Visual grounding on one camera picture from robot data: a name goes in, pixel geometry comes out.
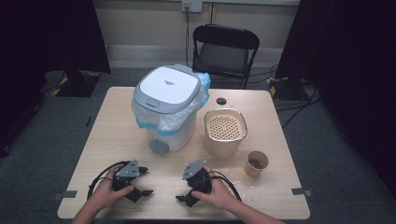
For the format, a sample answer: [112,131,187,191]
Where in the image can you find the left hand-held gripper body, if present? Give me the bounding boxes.
[111,159,141,192]

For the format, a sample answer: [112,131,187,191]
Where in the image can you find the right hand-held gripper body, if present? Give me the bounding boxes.
[181,160,213,194]

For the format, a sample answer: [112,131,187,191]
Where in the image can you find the brown paper cup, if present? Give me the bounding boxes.
[244,150,270,178]

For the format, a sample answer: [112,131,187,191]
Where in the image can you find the white pedal trash can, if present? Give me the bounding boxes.
[131,63,212,155]

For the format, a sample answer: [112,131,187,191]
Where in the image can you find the person's right hand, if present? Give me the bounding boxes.
[191,169,242,211]

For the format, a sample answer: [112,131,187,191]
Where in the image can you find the person's left hand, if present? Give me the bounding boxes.
[91,164,135,213]

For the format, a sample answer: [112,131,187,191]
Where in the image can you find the beige bin with strainer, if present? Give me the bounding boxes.
[203,107,248,160]

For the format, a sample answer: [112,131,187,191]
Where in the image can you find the translucent blue-edged trash bag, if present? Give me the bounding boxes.
[131,72,212,137]

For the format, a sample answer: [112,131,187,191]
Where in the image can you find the grey floor tape strip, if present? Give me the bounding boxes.
[290,187,313,198]
[51,189,78,202]

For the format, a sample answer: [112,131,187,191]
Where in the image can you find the black stand base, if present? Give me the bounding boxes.
[55,69,101,98]

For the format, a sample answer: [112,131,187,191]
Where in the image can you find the black yellow striped base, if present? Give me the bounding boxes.
[265,76,310,102]

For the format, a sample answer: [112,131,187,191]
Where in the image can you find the black folding chair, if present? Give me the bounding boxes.
[191,23,261,90]

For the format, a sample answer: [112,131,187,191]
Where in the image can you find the black curtain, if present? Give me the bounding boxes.
[275,0,396,200]
[0,0,112,157]

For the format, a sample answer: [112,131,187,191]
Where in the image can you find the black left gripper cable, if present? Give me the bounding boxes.
[86,160,131,201]

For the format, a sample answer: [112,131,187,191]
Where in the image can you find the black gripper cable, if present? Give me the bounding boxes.
[86,160,131,201]
[207,170,243,203]

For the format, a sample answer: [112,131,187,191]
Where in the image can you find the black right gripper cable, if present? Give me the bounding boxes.
[207,170,243,203]

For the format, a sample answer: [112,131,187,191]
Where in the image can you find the black floor cables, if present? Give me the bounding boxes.
[248,63,322,131]

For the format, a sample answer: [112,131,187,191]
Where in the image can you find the black wall power cable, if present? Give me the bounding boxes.
[184,6,191,68]

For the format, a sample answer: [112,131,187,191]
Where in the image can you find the white wall socket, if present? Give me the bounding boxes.
[181,0,204,14]

